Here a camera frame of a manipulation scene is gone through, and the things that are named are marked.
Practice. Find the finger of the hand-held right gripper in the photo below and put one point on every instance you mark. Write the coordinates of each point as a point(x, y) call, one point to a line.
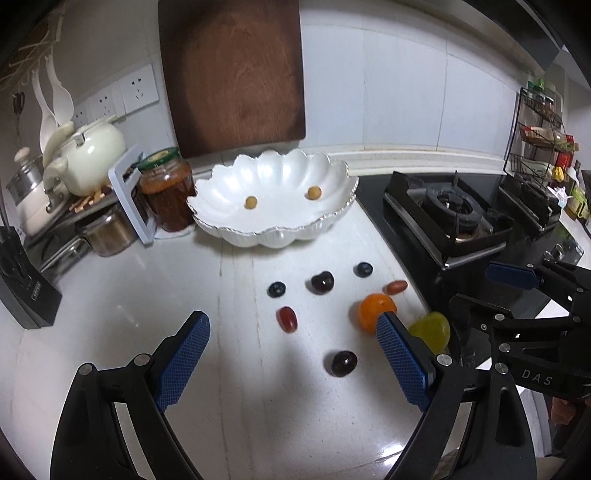
point(478, 308)
point(510, 273)

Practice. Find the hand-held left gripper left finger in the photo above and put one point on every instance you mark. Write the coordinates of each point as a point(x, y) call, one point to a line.
point(182, 360)

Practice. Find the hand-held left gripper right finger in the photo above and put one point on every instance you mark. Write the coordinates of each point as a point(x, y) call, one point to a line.
point(401, 360)

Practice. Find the small green apple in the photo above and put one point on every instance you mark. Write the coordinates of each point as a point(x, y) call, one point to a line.
point(434, 332)

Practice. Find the dark plum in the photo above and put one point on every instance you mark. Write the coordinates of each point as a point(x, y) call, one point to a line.
point(322, 282)
point(344, 363)

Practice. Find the small orange tangerine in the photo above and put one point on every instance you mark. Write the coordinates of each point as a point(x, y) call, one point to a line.
point(373, 308)

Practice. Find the red oval date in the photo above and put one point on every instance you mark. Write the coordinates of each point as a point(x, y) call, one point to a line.
point(396, 287)

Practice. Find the white scalloped bowl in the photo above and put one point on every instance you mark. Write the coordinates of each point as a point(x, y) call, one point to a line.
point(277, 224)

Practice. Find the person's right hand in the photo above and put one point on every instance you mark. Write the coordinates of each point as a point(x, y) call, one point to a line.
point(561, 410)

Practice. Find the stove knob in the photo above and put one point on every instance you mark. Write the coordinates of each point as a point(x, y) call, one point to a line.
point(561, 254)

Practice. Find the black burner grate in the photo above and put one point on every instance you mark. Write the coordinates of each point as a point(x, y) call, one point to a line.
point(450, 212)
point(526, 198)

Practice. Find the black gas stove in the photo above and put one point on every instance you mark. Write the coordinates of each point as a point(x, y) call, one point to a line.
point(415, 240)

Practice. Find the blueberry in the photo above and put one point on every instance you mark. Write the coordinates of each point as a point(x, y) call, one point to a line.
point(363, 269)
point(276, 289)

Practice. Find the green seasoning packet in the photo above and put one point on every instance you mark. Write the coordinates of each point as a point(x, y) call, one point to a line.
point(579, 201)

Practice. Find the stainless steel pot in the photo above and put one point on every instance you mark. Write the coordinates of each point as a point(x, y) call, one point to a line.
point(108, 233)

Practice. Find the glass jar with green lid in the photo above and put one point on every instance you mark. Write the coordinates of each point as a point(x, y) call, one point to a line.
point(166, 198)

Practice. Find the black knife block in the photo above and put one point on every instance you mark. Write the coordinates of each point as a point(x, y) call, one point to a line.
point(23, 295)

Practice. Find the small yellow longan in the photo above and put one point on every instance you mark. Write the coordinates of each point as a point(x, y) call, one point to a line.
point(314, 191)
point(250, 202)

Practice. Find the green-capped seasoning bottle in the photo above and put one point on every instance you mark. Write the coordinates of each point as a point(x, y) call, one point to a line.
point(540, 94)

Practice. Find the cream ceramic teapot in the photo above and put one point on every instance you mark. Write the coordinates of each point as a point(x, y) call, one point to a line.
point(92, 157)

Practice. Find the range hood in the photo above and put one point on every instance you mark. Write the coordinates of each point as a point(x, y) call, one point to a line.
point(521, 27)

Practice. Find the white hanging spoon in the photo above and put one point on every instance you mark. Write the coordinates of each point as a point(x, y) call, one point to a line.
point(46, 129)
point(60, 101)

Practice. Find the dark wooden cutting board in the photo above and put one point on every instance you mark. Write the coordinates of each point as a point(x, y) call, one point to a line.
point(231, 78)

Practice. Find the small black hanging tool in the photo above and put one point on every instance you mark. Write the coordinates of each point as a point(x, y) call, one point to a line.
point(18, 102)

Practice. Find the white plastic frame stand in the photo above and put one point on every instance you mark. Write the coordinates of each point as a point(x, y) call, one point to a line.
point(124, 196)

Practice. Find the white wall socket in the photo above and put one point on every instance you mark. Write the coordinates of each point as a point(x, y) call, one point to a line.
point(138, 90)
point(106, 104)
point(81, 115)

